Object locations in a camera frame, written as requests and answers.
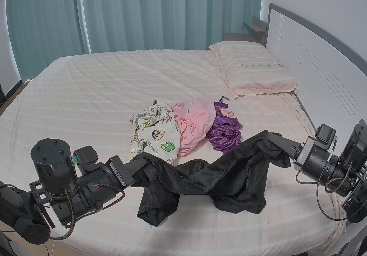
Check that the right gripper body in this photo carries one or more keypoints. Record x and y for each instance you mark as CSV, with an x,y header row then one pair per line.
x,y
314,163

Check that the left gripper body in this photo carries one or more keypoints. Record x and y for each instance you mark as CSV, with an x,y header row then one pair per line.
x,y
106,183

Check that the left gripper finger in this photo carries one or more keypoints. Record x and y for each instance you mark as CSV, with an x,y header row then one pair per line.
x,y
133,170

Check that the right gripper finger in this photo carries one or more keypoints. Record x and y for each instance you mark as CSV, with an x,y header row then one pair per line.
x,y
291,147

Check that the black T-shirt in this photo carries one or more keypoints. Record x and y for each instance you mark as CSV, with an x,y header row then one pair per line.
x,y
218,177

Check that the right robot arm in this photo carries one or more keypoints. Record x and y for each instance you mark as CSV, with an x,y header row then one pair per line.
x,y
354,146

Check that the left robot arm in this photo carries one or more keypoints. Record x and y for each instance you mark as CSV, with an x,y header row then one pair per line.
x,y
51,163

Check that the white printed pyjama top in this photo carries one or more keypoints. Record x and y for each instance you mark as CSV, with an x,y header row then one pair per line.
x,y
154,137

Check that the purple garment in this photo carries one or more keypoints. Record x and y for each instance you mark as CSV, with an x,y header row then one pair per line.
x,y
223,137

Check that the pink garment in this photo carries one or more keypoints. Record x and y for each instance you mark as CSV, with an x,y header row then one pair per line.
x,y
195,123

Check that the pale pink pillow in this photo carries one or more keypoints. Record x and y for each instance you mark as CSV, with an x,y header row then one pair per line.
x,y
252,68

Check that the bed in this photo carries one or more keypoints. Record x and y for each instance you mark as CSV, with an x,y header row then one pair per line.
x,y
86,91

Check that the grey bedside table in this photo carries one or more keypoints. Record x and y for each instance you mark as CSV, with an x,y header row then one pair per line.
x,y
243,38

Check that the black chest of drawers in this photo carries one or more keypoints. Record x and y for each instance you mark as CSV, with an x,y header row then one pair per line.
x,y
2,94

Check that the blue-green curtain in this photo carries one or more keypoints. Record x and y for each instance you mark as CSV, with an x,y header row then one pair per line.
x,y
172,5
43,14

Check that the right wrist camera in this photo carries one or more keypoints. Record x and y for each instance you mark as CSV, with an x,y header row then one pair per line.
x,y
325,134

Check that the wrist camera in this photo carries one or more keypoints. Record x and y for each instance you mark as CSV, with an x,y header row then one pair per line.
x,y
325,134
86,157

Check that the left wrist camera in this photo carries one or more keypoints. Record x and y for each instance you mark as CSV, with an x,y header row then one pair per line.
x,y
86,157

